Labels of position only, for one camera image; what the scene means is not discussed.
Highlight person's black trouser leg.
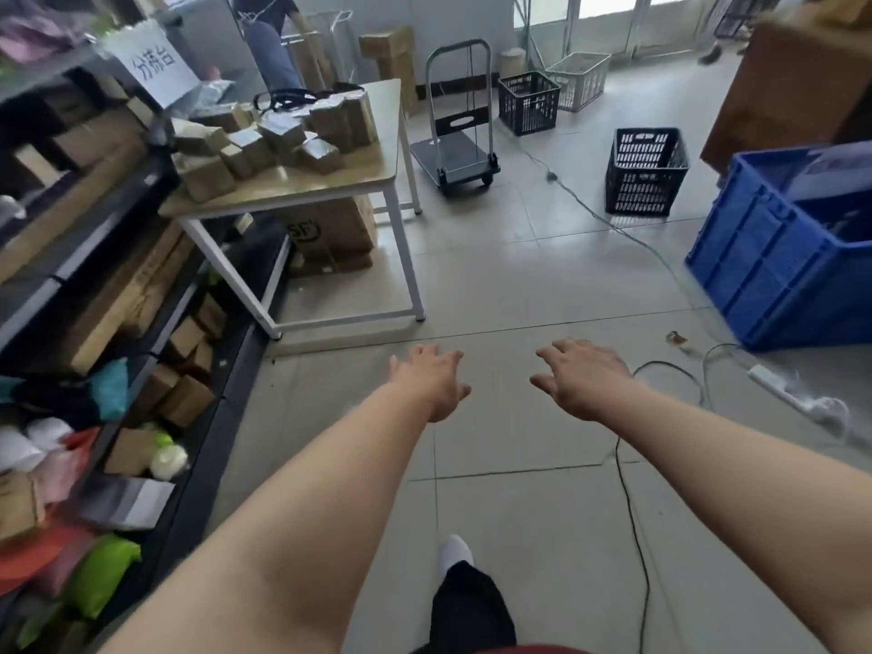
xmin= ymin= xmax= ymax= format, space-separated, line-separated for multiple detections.
xmin=416 ymin=561 xmax=519 ymax=654

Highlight grey floor cable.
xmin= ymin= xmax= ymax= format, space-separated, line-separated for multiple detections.
xmin=504 ymin=129 xmax=750 ymax=351

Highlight wooden table with white legs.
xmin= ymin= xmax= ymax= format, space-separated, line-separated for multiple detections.
xmin=158 ymin=79 xmax=426 ymax=341

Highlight person's left forearm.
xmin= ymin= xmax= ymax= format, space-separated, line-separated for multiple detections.
xmin=101 ymin=391 xmax=440 ymax=654

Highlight large brown cardboard box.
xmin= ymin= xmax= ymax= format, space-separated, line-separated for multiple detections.
xmin=700 ymin=13 xmax=872 ymax=174

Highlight large black plastic crate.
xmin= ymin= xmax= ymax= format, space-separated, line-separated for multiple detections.
xmin=605 ymin=128 xmax=690 ymax=218

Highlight grey plastic bag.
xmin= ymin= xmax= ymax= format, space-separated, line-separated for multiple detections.
xmin=783 ymin=141 xmax=872 ymax=201

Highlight printed cardboard box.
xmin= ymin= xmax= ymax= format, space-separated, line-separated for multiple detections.
xmin=282 ymin=193 xmax=379 ymax=276

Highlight black floor cable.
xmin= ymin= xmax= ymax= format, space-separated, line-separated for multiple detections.
xmin=615 ymin=361 xmax=706 ymax=654

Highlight dark metal shelving rack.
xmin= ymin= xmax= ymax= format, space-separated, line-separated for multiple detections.
xmin=0 ymin=0 xmax=294 ymax=654

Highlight long flat cardboard box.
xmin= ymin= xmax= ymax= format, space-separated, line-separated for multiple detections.
xmin=0 ymin=139 xmax=147 ymax=283
xmin=68 ymin=224 xmax=198 ymax=375

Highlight white power strip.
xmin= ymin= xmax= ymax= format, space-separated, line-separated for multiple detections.
xmin=748 ymin=364 xmax=849 ymax=423

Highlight black cable bundle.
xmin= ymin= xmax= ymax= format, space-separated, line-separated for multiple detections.
xmin=253 ymin=90 xmax=321 ymax=115

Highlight person's white shoe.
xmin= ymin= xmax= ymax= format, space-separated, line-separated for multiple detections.
xmin=438 ymin=535 xmax=475 ymax=576

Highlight red plastic parcel bag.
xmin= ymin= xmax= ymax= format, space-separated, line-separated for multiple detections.
xmin=0 ymin=531 xmax=69 ymax=596

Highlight pile of taped cardboard parcels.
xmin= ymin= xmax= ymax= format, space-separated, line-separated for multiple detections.
xmin=169 ymin=88 xmax=380 ymax=203

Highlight green plastic parcel bag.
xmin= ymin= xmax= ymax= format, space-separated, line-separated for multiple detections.
xmin=64 ymin=534 xmax=142 ymax=620

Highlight teal plastic parcel bag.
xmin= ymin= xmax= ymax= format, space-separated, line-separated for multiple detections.
xmin=89 ymin=357 xmax=130 ymax=423

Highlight stack of brown cardboard boxes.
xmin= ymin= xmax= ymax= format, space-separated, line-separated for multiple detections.
xmin=359 ymin=25 xmax=420 ymax=116

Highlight white plastic parcel bag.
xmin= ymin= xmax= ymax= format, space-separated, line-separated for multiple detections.
xmin=0 ymin=416 xmax=72 ymax=474

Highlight glass door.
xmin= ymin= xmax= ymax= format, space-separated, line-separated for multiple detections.
xmin=514 ymin=0 xmax=723 ymax=62

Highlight folding platform trolley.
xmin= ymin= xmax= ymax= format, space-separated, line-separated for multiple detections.
xmin=410 ymin=38 xmax=501 ymax=197

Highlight white paper sign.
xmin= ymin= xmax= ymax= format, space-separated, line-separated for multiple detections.
xmin=101 ymin=21 xmax=200 ymax=109

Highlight pink plastic parcel bag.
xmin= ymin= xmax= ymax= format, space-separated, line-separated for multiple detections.
xmin=34 ymin=429 xmax=99 ymax=501

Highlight blue plastic bin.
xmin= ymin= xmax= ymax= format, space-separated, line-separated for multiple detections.
xmin=684 ymin=141 xmax=872 ymax=353

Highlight person's left hand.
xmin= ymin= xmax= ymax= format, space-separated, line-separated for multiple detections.
xmin=388 ymin=342 xmax=472 ymax=424

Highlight small black plastic crate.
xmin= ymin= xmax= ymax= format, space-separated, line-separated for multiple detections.
xmin=497 ymin=71 xmax=561 ymax=137

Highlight group of small cardboard boxes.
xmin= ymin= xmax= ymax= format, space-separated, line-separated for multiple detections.
xmin=129 ymin=292 xmax=229 ymax=430

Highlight person's right forearm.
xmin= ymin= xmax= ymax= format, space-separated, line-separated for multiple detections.
xmin=591 ymin=377 xmax=872 ymax=654

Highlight white plastic crate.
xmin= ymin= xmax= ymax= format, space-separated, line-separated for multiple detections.
xmin=545 ymin=52 xmax=612 ymax=113

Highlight grey plastic mailer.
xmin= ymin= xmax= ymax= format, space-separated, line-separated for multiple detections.
xmin=75 ymin=473 xmax=177 ymax=532

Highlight white round bundle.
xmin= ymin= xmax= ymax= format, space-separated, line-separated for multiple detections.
xmin=150 ymin=442 xmax=189 ymax=481

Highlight person's right hand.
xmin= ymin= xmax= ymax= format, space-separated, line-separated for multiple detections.
xmin=530 ymin=337 xmax=638 ymax=423

